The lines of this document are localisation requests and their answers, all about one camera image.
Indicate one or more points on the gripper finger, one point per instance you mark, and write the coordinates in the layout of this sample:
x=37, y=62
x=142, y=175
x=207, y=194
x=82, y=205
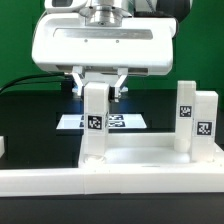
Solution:
x=122, y=76
x=78, y=73

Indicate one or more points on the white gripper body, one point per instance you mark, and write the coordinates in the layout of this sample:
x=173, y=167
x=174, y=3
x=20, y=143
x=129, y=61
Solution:
x=100, y=35

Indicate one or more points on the white desk top tray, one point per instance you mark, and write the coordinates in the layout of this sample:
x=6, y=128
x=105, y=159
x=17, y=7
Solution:
x=144, y=149

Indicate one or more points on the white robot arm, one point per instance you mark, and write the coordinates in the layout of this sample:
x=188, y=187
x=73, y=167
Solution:
x=177, y=9

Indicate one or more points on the fiducial marker sheet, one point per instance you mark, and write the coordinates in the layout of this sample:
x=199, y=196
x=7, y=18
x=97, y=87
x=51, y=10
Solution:
x=116, y=121

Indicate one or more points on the white left fence wall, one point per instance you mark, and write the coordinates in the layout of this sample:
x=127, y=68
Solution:
x=2, y=149

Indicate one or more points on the white fence wall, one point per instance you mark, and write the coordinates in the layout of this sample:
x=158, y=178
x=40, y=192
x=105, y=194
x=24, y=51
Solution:
x=2, y=149
x=43, y=182

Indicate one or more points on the white front fence wall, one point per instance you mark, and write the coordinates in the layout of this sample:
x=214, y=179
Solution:
x=43, y=182

